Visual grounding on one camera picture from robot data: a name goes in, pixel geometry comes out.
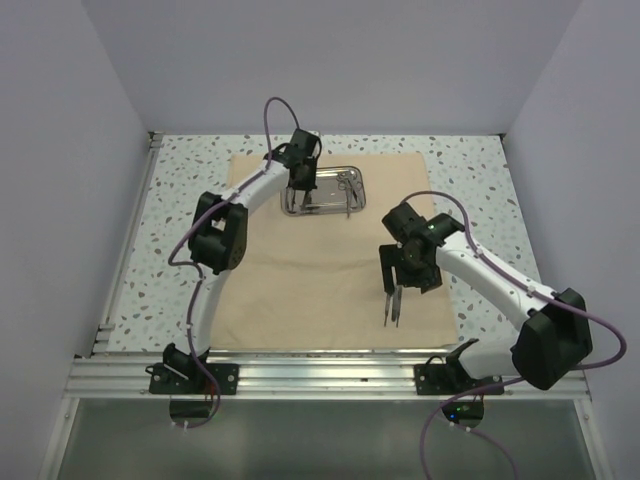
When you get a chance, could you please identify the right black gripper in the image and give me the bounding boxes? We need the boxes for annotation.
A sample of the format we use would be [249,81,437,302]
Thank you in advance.
[380,241,442,295]

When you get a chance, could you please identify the steel tweezers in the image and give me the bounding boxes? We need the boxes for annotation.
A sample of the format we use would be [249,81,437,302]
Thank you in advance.
[300,190,312,214]

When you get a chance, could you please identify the steel scalpel handle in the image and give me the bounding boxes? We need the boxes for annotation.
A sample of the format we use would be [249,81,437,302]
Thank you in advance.
[391,285,403,327]
[383,293,393,327]

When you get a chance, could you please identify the beige cloth wrap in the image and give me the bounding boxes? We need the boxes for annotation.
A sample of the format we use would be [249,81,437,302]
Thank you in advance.
[211,153,457,350]

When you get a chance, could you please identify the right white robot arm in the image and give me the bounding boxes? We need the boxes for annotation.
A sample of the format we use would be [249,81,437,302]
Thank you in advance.
[379,203,593,393]

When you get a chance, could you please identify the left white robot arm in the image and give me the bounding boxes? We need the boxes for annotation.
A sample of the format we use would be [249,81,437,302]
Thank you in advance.
[163,128,322,393]

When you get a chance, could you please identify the steel surgical scissors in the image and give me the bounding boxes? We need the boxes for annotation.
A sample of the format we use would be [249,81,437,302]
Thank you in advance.
[346,170,363,210]

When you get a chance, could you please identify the stainless steel tray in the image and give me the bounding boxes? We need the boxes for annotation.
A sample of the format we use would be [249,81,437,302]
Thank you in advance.
[280,166,367,217]

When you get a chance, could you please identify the steel forceps with rings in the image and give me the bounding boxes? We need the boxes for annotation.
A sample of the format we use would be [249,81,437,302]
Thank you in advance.
[337,172,353,218]

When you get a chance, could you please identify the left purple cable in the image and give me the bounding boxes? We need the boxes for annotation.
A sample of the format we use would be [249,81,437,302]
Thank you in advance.
[167,97,301,429]

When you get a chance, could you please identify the purple cable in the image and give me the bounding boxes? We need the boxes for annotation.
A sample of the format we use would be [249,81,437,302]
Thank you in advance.
[419,190,629,480]
[167,97,301,429]

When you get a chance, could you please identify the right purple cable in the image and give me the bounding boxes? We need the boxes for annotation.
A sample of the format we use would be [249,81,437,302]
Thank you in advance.
[419,190,629,480]

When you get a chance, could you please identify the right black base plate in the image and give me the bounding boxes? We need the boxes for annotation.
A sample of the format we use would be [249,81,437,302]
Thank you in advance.
[413,355,504,396]

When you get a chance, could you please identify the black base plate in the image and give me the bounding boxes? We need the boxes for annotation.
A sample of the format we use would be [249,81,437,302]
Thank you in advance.
[145,363,240,396]
[413,355,504,396]

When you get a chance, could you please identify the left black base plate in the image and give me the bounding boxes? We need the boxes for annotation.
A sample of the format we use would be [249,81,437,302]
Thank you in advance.
[145,363,240,396]

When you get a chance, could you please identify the aluminium mounting rail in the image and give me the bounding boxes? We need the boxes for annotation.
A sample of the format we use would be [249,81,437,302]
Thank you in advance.
[62,349,591,401]

